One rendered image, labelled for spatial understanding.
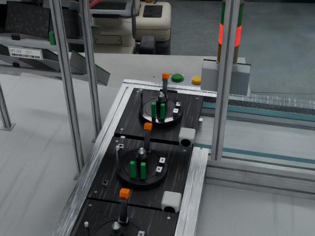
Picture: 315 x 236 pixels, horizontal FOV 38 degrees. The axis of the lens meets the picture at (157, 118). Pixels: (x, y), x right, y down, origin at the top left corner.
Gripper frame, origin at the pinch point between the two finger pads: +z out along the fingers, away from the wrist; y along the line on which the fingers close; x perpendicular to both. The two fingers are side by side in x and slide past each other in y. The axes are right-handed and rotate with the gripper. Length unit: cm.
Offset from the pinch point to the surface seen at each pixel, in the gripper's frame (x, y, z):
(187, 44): 203, -78, -107
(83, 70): 7.9, 6.3, 16.3
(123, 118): 23.9, 15.8, 22.0
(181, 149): 24, 38, 25
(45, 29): -15.6, 9.8, 18.0
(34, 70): 5.4, -8.0, 21.7
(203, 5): 237, -102, -170
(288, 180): 35, 67, 21
